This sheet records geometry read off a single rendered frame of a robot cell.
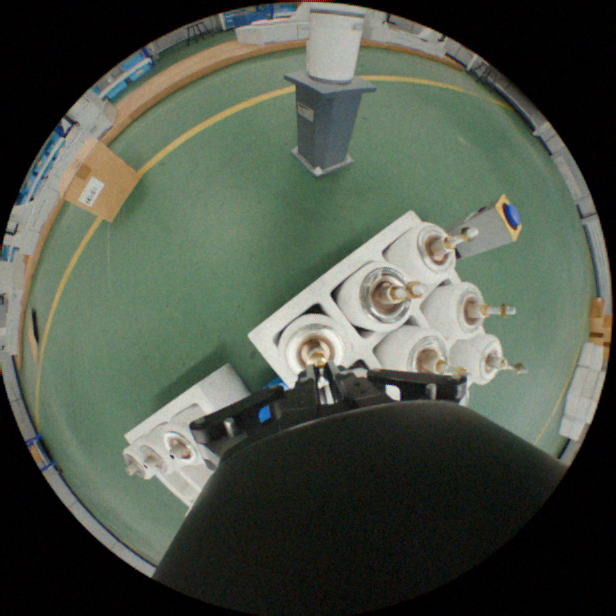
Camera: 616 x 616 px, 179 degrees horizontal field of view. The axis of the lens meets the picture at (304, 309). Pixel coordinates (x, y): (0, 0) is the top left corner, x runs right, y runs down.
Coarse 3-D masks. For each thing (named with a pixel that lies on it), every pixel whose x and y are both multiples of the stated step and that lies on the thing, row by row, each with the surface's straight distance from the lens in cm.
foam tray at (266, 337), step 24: (408, 216) 41; (384, 240) 37; (360, 264) 34; (312, 288) 32; (336, 288) 43; (432, 288) 40; (288, 312) 32; (312, 312) 42; (336, 312) 32; (264, 336) 32; (360, 336) 37; (384, 336) 34; (360, 360) 42; (288, 384) 34
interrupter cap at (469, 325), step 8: (472, 288) 36; (464, 296) 35; (472, 296) 36; (480, 296) 38; (464, 304) 35; (464, 312) 35; (464, 320) 35; (472, 320) 37; (480, 320) 38; (464, 328) 35; (472, 328) 36
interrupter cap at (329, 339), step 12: (312, 324) 24; (324, 324) 24; (300, 336) 24; (312, 336) 24; (324, 336) 24; (336, 336) 25; (288, 348) 24; (300, 348) 25; (324, 348) 25; (336, 348) 25; (288, 360) 25; (300, 360) 25; (336, 360) 25
